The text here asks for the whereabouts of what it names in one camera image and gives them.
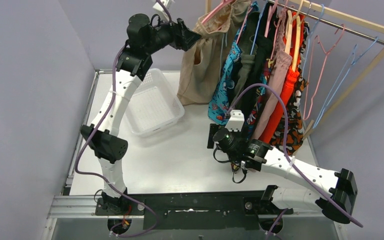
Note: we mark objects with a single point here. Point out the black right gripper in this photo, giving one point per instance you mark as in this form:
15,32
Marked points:
213,126

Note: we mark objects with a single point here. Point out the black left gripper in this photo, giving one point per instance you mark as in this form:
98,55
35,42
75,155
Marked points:
181,34

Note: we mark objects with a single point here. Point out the beige shorts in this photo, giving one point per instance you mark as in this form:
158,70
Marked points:
202,64

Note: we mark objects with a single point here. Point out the pink plastic hanger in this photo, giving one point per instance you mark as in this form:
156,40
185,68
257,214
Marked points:
211,13

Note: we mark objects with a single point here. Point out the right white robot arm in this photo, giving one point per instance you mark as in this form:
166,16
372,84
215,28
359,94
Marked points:
333,193

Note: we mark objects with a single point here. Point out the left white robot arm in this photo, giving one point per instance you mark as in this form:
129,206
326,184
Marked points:
135,59

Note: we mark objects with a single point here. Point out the turquoise shark print shorts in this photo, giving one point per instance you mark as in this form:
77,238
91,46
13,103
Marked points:
219,104

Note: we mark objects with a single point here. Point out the olive green shorts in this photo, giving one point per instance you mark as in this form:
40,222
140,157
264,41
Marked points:
244,63

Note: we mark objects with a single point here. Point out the black orange patterned shorts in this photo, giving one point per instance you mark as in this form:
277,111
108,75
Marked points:
293,88

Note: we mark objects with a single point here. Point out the dusty pink shorts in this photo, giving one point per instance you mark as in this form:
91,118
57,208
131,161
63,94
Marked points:
279,62

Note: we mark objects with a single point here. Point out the orange red shorts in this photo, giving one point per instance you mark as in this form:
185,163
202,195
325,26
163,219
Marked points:
292,46

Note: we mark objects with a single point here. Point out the white perforated plastic basket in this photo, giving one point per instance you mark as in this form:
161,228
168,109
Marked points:
154,105

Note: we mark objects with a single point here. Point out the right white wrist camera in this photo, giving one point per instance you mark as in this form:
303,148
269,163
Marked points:
236,121

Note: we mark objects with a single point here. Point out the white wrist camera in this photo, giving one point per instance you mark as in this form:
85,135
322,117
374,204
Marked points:
162,6
236,121

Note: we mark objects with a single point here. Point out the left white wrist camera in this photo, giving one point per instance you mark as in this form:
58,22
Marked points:
162,6

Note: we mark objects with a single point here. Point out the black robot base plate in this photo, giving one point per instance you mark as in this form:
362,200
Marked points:
250,210

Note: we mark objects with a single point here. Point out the metal clothes rail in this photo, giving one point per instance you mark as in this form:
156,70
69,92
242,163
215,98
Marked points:
333,18

